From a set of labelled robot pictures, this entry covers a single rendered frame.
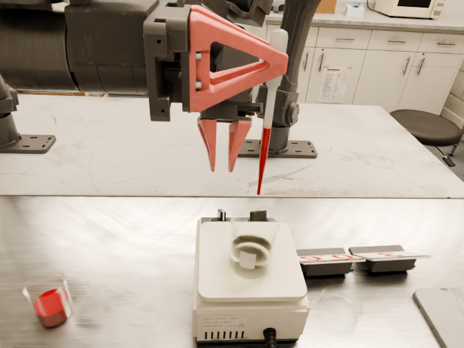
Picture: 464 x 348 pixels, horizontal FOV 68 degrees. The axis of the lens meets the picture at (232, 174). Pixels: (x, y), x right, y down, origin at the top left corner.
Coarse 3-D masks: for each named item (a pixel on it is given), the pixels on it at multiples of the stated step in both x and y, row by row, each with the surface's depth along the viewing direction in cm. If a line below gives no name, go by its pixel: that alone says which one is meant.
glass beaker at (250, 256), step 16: (240, 208) 38; (256, 208) 38; (240, 224) 39; (256, 224) 39; (272, 224) 37; (240, 240) 35; (256, 240) 34; (272, 240) 35; (240, 256) 36; (256, 256) 35; (272, 256) 37; (240, 272) 37; (256, 272) 37
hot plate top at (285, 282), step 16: (208, 224) 45; (224, 224) 45; (208, 240) 43; (224, 240) 43; (288, 240) 43; (208, 256) 40; (224, 256) 41; (288, 256) 41; (208, 272) 38; (224, 272) 39; (272, 272) 39; (288, 272) 39; (208, 288) 37; (224, 288) 37; (240, 288) 37; (256, 288) 37; (272, 288) 37; (288, 288) 37; (304, 288) 37
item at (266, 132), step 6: (264, 132) 30; (270, 132) 30; (264, 138) 30; (264, 144) 30; (264, 150) 31; (264, 156) 31; (264, 162) 32; (258, 180) 33; (258, 186) 33; (258, 192) 34
